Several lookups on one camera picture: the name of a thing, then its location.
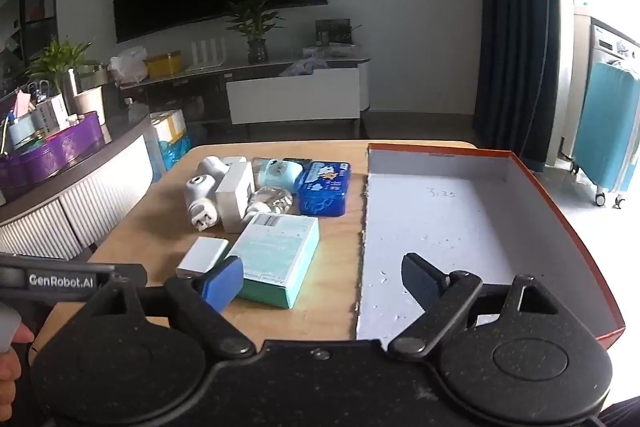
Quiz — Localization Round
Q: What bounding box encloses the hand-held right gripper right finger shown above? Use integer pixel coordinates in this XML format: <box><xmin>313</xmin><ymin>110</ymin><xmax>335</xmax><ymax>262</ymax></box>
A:
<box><xmin>387</xmin><ymin>253</ymin><xmax>558</xmax><ymax>359</ymax></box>

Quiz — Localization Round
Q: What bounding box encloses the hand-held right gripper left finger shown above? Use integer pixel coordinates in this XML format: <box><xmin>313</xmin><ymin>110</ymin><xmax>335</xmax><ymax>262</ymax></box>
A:
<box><xmin>102</xmin><ymin>255</ymin><xmax>256</xmax><ymax>361</ymax></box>

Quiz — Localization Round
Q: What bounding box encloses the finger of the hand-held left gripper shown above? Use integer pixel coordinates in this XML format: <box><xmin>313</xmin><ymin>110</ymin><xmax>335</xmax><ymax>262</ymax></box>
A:
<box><xmin>112</xmin><ymin>263</ymin><xmax>149</xmax><ymax>289</ymax></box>

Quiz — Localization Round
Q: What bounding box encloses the white power adapter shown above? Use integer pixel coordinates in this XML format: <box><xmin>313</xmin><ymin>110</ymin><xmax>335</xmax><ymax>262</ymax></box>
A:
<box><xmin>176</xmin><ymin>236</ymin><xmax>230</xmax><ymax>280</ymax></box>

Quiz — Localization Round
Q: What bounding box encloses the teal cardboard box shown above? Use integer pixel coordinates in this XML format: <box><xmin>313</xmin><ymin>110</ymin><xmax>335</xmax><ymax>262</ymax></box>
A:
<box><xmin>223</xmin><ymin>212</ymin><xmax>321</xmax><ymax>310</ymax></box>

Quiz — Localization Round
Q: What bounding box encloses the orange cardboard box white inside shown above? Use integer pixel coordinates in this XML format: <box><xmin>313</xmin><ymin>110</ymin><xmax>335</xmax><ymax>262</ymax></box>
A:
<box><xmin>356</xmin><ymin>143</ymin><xmax>627</xmax><ymax>353</ymax></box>

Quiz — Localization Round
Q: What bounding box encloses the tall white cardboard box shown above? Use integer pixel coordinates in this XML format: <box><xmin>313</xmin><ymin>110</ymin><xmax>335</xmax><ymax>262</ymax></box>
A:
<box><xmin>216</xmin><ymin>161</ymin><xmax>256</xmax><ymax>234</ymax></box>

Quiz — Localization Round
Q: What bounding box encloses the white plug-in heater green button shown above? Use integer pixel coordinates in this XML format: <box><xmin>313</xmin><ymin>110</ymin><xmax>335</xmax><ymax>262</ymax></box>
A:
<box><xmin>197</xmin><ymin>156</ymin><xmax>231</xmax><ymax>180</ymax></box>

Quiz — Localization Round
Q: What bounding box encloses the blue floss pick box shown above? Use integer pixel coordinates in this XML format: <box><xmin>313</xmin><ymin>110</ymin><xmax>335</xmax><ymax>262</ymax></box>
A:
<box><xmin>298</xmin><ymin>160</ymin><xmax>352</xmax><ymax>217</ymax></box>

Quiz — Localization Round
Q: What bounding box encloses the person's left hand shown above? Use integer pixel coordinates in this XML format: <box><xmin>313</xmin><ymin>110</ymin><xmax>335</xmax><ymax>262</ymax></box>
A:
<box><xmin>0</xmin><ymin>324</ymin><xmax>36</xmax><ymax>408</ymax></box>

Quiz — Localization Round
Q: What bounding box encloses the curved white ribbed counter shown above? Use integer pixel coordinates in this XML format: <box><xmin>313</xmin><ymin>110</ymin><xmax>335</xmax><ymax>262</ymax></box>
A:
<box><xmin>0</xmin><ymin>109</ymin><xmax>156</xmax><ymax>263</ymax></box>

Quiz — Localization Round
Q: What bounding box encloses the clear liquid refill bottle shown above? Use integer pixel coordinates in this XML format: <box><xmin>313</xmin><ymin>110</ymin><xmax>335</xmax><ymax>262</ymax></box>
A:
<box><xmin>245</xmin><ymin>187</ymin><xmax>293</xmax><ymax>215</ymax></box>

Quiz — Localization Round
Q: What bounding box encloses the light blue round bottle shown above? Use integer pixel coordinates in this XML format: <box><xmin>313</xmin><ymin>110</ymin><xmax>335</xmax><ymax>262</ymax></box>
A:
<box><xmin>252</xmin><ymin>157</ymin><xmax>303</xmax><ymax>188</ymax></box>

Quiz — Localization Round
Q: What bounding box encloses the purple tray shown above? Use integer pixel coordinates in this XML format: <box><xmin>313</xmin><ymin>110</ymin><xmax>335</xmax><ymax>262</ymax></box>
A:
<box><xmin>0</xmin><ymin>112</ymin><xmax>103</xmax><ymax>202</ymax></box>

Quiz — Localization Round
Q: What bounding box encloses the blue plastic bag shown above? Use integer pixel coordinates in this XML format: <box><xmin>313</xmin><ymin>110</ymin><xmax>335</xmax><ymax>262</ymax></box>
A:
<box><xmin>147</xmin><ymin>134</ymin><xmax>193</xmax><ymax>172</ymax></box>

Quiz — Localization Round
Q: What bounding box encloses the small white box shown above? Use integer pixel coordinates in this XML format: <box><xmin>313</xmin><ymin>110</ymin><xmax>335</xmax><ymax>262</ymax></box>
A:
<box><xmin>35</xmin><ymin>94</ymin><xmax>68</xmax><ymax>135</ymax></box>

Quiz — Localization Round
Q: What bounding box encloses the white paper cup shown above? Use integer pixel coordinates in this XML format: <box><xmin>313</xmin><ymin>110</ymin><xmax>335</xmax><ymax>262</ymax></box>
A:
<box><xmin>74</xmin><ymin>87</ymin><xmax>107</xmax><ymax>125</ymax></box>

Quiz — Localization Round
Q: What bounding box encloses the white and grey television stand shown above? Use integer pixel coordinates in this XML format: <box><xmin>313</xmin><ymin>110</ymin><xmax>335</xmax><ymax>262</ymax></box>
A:
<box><xmin>120</xmin><ymin>54</ymin><xmax>372</xmax><ymax>125</ymax></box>

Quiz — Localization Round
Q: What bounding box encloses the white plastic bag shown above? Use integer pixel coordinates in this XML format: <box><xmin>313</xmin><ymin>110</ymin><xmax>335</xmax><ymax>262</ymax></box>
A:
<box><xmin>109</xmin><ymin>48</ymin><xmax>148</xmax><ymax>85</ymax></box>

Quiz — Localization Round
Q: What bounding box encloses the yellow box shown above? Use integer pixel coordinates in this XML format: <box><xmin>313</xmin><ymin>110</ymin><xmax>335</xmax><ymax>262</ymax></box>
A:
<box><xmin>145</xmin><ymin>51</ymin><xmax>182</xmax><ymax>78</ymax></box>

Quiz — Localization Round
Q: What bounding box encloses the green plant metal vase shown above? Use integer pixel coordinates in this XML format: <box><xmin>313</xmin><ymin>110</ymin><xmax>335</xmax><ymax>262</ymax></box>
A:
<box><xmin>25</xmin><ymin>36</ymin><xmax>101</xmax><ymax>118</ymax></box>

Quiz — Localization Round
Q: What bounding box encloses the white router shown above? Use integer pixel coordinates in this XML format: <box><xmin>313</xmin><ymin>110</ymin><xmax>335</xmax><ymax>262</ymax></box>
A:
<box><xmin>186</xmin><ymin>38</ymin><xmax>228</xmax><ymax>72</ymax></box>

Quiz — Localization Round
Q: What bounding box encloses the crumpled pale plastic bag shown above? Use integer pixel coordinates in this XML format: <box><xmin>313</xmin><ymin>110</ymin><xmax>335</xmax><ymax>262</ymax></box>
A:
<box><xmin>280</xmin><ymin>58</ymin><xmax>326</xmax><ymax>78</ymax></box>

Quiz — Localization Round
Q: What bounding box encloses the turquoise suitcase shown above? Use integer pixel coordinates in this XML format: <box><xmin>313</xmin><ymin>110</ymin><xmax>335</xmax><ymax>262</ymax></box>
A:
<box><xmin>572</xmin><ymin>59</ymin><xmax>640</xmax><ymax>208</ymax></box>

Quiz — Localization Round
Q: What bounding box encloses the dark green picture box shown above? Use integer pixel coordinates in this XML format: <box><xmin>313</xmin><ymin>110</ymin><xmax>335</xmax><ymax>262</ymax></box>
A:
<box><xmin>315</xmin><ymin>19</ymin><xmax>353</xmax><ymax>48</ymax></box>

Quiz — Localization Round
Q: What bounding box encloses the bamboo plant glass vase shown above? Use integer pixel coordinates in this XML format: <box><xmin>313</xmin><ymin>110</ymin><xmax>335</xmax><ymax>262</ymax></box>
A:
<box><xmin>225</xmin><ymin>0</ymin><xmax>286</xmax><ymax>64</ymax></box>

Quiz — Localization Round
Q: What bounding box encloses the dark glass cabinet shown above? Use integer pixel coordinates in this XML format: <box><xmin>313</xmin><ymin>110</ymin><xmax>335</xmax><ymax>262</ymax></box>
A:
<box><xmin>0</xmin><ymin>0</ymin><xmax>56</xmax><ymax>72</ymax></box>

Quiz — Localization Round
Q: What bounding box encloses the dark blue curtain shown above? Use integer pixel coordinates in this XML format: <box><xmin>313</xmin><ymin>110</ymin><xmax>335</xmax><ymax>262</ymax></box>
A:
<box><xmin>472</xmin><ymin>0</ymin><xmax>563</xmax><ymax>172</ymax></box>

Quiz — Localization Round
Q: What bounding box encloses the white washing machine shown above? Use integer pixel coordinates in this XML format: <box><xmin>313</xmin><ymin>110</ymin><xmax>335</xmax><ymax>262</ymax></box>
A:
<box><xmin>590</xmin><ymin>24</ymin><xmax>640</xmax><ymax>62</ymax></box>

